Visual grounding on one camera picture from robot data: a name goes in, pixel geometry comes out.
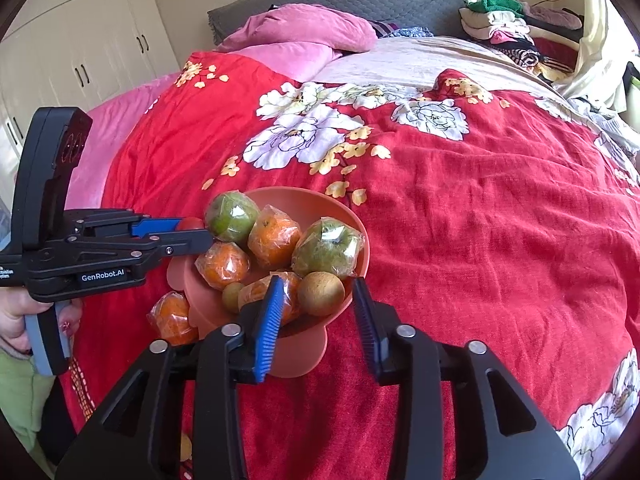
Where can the dark red folded blanket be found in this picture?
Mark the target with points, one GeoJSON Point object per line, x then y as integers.
{"type": "Point", "coordinates": [555, 50]}

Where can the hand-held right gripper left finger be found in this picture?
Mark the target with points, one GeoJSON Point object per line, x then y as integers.
{"type": "Point", "coordinates": [267, 330]}

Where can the small green fruit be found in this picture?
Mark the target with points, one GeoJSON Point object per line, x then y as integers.
{"type": "Point", "coordinates": [232, 296]}

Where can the cream curtain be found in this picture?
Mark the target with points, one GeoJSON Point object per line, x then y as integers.
{"type": "Point", "coordinates": [600, 35]}

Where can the beige bed sheet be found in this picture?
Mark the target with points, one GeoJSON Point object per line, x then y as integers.
{"type": "Point", "coordinates": [425, 57]}

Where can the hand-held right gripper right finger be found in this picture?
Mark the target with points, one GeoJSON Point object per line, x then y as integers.
{"type": "Point", "coordinates": [367, 330]}

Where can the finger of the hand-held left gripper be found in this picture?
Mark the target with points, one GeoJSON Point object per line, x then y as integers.
{"type": "Point", "coordinates": [185, 244]}
{"type": "Point", "coordinates": [157, 226]}

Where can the brown longan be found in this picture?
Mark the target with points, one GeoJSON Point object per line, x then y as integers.
{"type": "Point", "coordinates": [321, 294]}

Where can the pile of folded clothes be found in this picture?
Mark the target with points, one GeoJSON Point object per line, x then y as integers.
{"type": "Point", "coordinates": [487, 22]}

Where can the person's left forearm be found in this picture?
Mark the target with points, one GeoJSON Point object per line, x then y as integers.
{"type": "Point", "coordinates": [20, 395]}

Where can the green orange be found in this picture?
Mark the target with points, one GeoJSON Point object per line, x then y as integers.
{"type": "Point", "coordinates": [231, 217]}

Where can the green folded cloth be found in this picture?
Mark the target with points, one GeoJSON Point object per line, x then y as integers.
{"type": "Point", "coordinates": [495, 4]}

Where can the white crumpled cloth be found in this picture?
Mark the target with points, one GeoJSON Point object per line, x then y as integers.
{"type": "Point", "coordinates": [605, 120]}

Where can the white wardrobe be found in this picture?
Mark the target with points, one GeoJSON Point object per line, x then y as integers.
{"type": "Point", "coordinates": [75, 35]}

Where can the person's left hand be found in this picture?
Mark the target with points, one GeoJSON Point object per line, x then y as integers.
{"type": "Point", "coordinates": [12, 320]}

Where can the red floral blanket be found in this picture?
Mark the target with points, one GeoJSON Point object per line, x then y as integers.
{"type": "Point", "coordinates": [450, 210]}

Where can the black white striped cloth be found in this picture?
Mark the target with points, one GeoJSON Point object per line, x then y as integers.
{"type": "Point", "coordinates": [520, 55]}

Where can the pink plastic bowl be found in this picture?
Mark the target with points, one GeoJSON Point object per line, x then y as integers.
{"type": "Point", "coordinates": [300, 355]}

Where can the dark patterned pillow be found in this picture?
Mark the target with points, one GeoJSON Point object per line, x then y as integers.
{"type": "Point", "coordinates": [400, 30]}

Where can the mauve folded cloth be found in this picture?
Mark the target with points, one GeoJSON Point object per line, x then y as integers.
{"type": "Point", "coordinates": [550, 15]}

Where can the red tomato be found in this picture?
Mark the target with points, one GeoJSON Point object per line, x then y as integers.
{"type": "Point", "coordinates": [192, 223]}

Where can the green apple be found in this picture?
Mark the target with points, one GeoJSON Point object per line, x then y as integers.
{"type": "Point", "coordinates": [327, 250]}

